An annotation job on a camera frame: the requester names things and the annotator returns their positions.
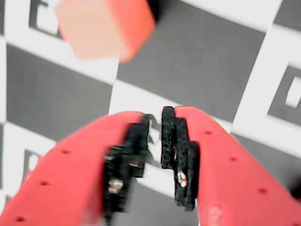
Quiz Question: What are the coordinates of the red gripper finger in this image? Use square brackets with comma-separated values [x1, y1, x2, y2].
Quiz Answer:
[161, 105, 301, 226]
[0, 110, 151, 226]

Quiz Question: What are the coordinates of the red cube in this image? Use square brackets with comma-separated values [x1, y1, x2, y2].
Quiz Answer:
[55, 0, 156, 64]

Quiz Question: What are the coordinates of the checkerboard marker mat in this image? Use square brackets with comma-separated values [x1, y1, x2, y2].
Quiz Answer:
[0, 0, 301, 226]

